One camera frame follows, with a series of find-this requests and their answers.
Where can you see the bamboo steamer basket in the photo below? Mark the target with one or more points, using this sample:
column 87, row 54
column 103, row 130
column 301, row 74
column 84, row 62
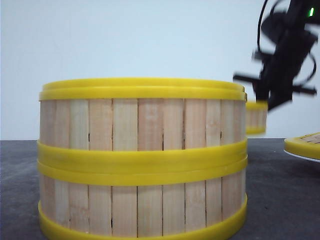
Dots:
column 128, row 130
column 256, row 117
column 211, row 209

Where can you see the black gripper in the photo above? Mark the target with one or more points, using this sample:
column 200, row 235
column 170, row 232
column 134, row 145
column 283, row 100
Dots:
column 293, row 43

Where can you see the white plate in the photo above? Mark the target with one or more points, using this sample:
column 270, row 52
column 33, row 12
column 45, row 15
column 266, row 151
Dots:
column 303, row 157

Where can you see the bamboo steamer lid yellow rim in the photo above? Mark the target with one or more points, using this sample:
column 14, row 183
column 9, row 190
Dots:
column 306, row 145

